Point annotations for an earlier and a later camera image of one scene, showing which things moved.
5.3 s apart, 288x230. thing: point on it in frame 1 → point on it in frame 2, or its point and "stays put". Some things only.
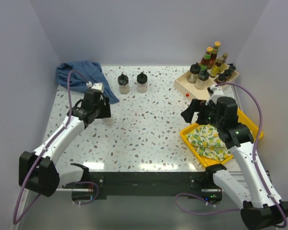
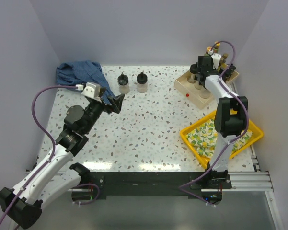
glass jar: [142, 79] stays put
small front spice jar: [232, 67] stays put
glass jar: [109, 121] → [204, 93]
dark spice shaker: [227, 73] stays put
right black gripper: [194, 106] → [213, 70]
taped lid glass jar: [123, 82] stays put
